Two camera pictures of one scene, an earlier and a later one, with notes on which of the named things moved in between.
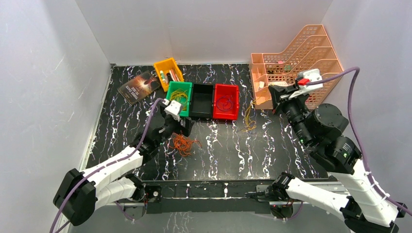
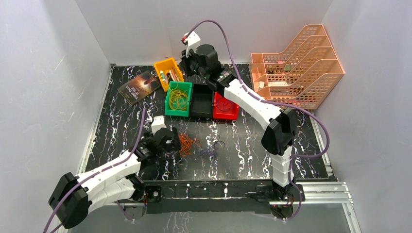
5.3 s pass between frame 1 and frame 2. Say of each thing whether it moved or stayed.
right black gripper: moved
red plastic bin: stayed
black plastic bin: stayed
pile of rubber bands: stayed
